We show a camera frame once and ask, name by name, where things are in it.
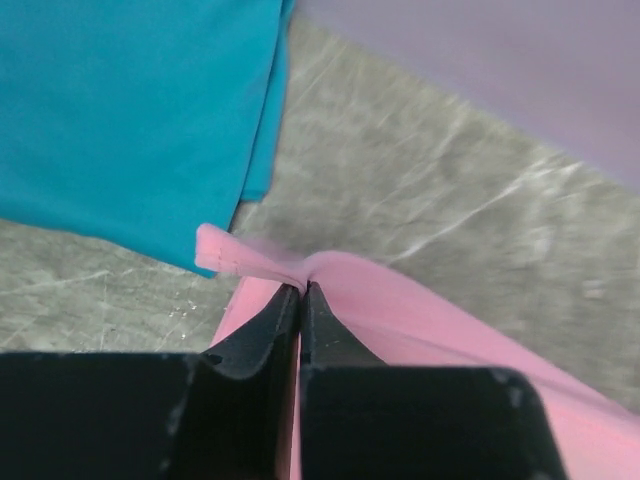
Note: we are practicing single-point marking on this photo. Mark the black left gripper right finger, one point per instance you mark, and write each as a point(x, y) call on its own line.
point(363, 419)

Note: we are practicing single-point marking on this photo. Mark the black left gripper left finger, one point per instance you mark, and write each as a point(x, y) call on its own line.
point(224, 413)

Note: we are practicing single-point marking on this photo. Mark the pink t shirt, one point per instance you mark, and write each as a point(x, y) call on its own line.
point(405, 323)

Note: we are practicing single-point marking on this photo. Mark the folded teal t shirt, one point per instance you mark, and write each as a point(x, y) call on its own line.
point(138, 121)

